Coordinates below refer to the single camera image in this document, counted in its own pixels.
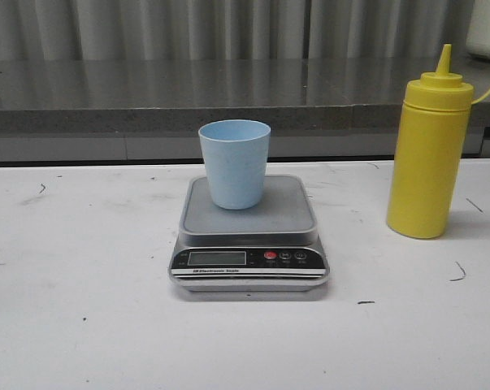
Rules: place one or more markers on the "white kitchen appliance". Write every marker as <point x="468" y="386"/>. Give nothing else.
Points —
<point x="478" y="35"/>

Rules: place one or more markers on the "grey stone counter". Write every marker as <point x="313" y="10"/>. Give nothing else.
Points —
<point x="149" y="111"/>

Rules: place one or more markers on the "yellow squeeze bottle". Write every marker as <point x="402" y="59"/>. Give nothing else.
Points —
<point x="434" y="119"/>

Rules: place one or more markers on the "silver digital kitchen scale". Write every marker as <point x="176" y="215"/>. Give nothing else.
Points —
<point x="271" y="247"/>

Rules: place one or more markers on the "light blue plastic cup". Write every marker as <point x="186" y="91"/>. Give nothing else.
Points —
<point x="235" y="155"/>

